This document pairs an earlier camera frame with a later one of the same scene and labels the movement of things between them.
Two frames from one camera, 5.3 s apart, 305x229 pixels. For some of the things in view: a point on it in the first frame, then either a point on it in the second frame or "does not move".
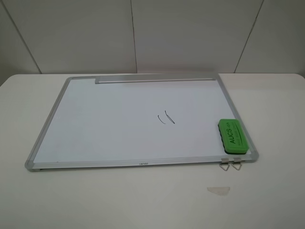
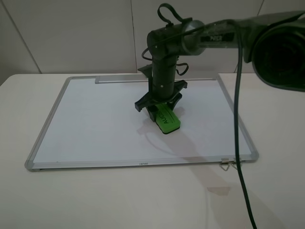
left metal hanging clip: [225, 161] does not move
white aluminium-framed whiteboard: [119, 120] does not move
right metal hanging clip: [237, 161] does not move
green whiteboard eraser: [234, 140] to [166, 119]
